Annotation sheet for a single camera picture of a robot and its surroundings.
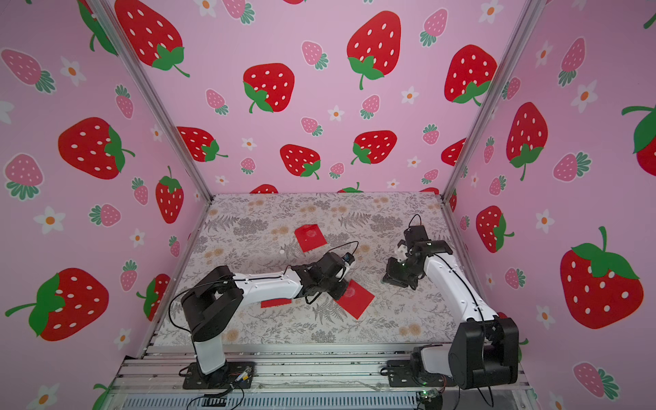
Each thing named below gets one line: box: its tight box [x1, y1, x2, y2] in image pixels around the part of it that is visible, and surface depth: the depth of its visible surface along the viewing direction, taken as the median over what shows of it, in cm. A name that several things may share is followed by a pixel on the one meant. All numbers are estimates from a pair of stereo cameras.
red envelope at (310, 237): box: [293, 223, 328, 253], surface depth 109 cm
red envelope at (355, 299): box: [333, 279, 375, 320], surface depth 92 cm
